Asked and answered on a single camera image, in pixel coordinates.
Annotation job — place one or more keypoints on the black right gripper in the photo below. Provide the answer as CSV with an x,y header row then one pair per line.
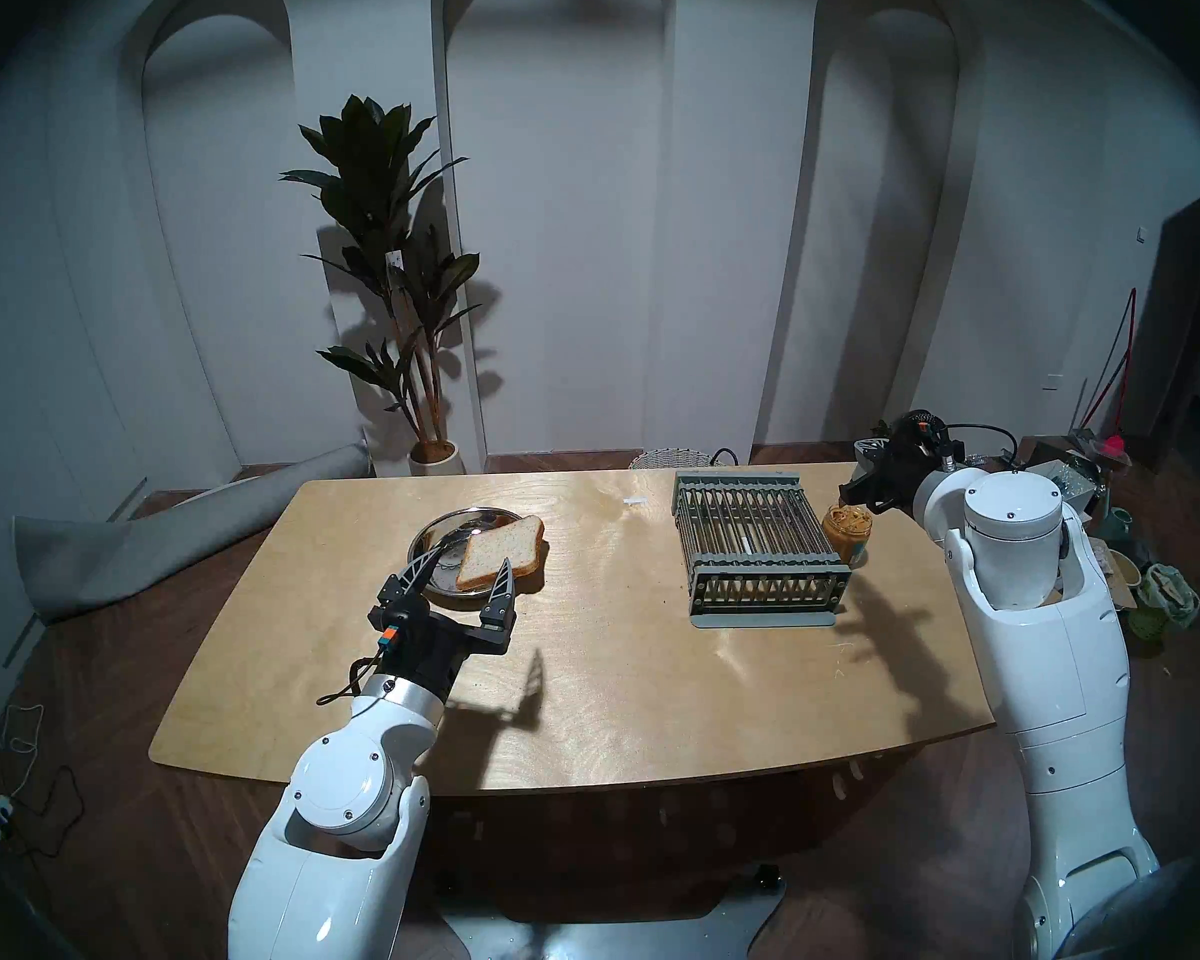
x,y
905,468

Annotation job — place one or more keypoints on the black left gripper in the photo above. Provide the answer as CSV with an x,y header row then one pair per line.
x,y
430,643

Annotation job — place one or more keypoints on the round metal plate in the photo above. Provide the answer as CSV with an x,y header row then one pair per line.
x,y
440,538

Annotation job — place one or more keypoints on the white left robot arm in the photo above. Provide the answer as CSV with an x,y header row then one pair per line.
x,y
350,788

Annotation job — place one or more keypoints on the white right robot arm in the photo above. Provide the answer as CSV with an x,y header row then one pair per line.
x,y
1050,668

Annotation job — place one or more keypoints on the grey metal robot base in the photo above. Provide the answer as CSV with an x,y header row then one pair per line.
x,y
600,933

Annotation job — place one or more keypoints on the open peanut butter jar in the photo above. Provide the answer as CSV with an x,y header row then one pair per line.
x,y
848,533

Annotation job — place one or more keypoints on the slice of white bread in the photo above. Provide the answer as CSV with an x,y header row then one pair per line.
x,y
490,548

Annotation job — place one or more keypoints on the grey rack with metal bars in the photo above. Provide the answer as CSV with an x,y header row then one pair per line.
x,y
750,513

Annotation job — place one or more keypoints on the white square box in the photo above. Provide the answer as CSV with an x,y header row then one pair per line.
x,y
1080,483

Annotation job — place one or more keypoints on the wooden cutting board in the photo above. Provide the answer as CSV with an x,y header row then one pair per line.
x,y
1110,578

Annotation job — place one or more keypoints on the beige bowl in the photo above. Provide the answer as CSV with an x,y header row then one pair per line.
x,y
1125,566

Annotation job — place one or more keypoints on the rolled grey mat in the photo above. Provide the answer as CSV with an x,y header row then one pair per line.
x,y
140,553

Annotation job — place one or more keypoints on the dark door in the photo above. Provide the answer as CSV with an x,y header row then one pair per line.
x,y
1185,318

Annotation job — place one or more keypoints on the tall potted plant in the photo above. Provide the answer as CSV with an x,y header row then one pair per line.
x,y
370,158

